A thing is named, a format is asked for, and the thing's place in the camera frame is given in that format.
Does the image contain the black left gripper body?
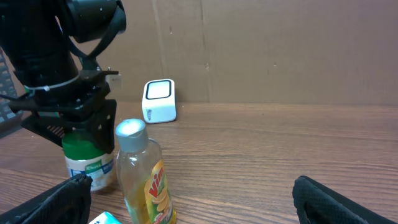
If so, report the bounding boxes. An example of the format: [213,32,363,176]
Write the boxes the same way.
[8,68,119,124]

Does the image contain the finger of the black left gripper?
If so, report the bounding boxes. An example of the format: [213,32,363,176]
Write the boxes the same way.
[90,100,117,154]
[21,118,65,146]

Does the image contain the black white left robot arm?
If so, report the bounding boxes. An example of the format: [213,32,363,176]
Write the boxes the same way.
[1,0,126,153]

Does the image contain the teal tissue pack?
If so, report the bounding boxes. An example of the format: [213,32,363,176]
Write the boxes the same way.
[88,212,122,224]

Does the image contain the white barcode scanner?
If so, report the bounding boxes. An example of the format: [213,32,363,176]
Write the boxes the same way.
[141,79,177,124]

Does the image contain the grey plastic basket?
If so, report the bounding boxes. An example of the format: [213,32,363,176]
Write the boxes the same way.
[1,50,23,138]

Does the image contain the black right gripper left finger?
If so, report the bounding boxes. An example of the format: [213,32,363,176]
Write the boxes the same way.
[1,174,93,224]

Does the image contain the yellow dish soap bottle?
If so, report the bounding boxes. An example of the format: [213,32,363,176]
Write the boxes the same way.
[115,118,177,224]

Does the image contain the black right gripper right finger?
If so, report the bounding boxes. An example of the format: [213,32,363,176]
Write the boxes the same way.
[292,175,396,224]

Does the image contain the green lid jar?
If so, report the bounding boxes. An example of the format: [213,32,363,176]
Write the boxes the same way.
[62,133,116,192]

